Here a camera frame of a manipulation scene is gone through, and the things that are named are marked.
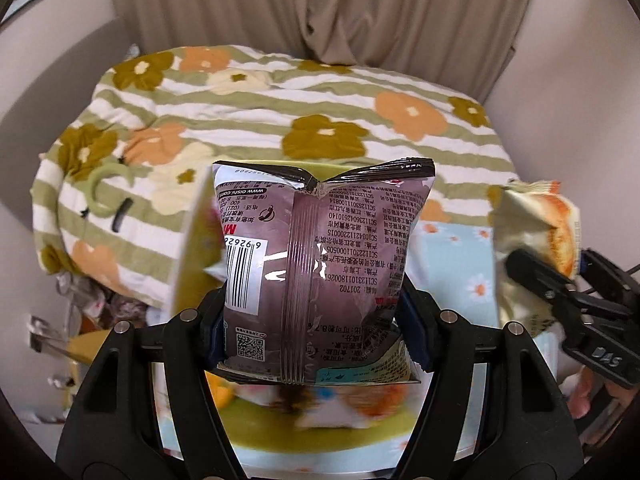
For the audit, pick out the green striped floral blanket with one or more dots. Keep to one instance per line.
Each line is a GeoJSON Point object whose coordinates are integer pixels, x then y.
{"type": "Point", "coordinates": [169, 115]}

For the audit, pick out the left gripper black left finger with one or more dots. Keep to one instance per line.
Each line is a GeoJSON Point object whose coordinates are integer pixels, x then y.
{"type": "Point", "coordinates": [112, 431]}

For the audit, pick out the brown chocolate candy bag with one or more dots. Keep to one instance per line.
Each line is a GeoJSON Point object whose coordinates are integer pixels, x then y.
{"type": "Point", "coordinates": [320, 269]}

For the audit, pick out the yellow-green cardboard box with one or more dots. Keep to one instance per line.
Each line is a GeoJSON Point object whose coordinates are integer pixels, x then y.
{"type": "Point", "coordinates": [240, 359]}

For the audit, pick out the cream orange bread bag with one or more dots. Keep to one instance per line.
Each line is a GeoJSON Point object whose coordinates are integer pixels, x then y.
{"type": "Point", "coordinates": [535, 216]}

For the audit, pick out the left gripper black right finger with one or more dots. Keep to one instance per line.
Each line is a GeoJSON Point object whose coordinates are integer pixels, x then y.
{"type": "Point", "coordinates": [525, 432]}

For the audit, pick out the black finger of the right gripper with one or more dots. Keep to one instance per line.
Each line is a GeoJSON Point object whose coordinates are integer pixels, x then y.
{"type": "Point", "coordinates": [559, 292]}
{"type": "Point", "coordinates": [608, 280]}

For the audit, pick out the beige curtain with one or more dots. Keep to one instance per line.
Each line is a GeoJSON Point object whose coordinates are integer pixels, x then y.
{"type": "Point", "coordinates": [464, 45]}

